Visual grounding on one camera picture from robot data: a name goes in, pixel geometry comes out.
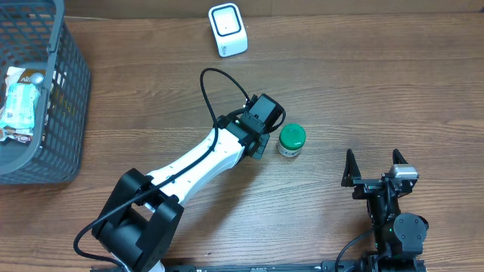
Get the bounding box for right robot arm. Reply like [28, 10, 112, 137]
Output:
[334, 149, 429, 272]

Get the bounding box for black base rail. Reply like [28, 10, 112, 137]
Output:
[90, 258, 427, 272]

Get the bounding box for grey plastic mesh basket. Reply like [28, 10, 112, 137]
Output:
[1, 0, 92, 184]

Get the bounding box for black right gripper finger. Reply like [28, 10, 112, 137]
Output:
[392, 149, 408, 165]
[341, 149, 361, 187]

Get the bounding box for brown snack packet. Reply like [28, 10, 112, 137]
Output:
[5, 66, 45, 85]

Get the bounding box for teal white snack packet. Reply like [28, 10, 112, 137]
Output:
[1, 83, 40, 129]

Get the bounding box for white barcode scanner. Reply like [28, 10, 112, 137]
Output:
[208, 2, 248, 57]

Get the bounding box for green lid white jar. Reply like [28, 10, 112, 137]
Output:
[277, 123, 306, 157]

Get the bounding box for silver round ball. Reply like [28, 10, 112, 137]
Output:
[30, 73, 44, 85]

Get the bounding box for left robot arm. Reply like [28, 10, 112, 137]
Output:
[92, 94, 285, 271]

